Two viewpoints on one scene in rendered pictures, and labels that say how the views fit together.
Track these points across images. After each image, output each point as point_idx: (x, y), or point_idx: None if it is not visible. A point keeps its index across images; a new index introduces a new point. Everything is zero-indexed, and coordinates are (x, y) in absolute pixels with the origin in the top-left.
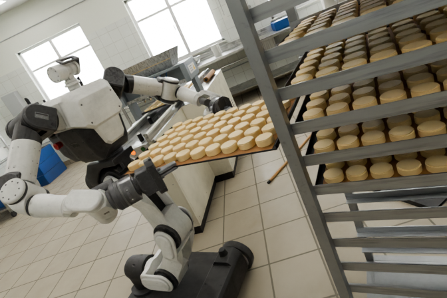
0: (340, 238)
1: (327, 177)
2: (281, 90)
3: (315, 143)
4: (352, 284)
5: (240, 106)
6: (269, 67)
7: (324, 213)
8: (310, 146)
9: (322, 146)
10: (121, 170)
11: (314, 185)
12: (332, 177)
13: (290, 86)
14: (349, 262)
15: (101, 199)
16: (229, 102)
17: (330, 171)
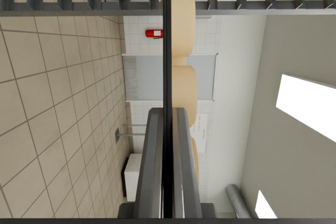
0: None
1: None
2: None
3: None
4: None
5: (192, 47)
6: (233, 1)
7: (101, 0)
8: None
9: None
10: None
11: (130, 0)
12: None
13: None
14: None
15: None
16: (253, 222)
17: None
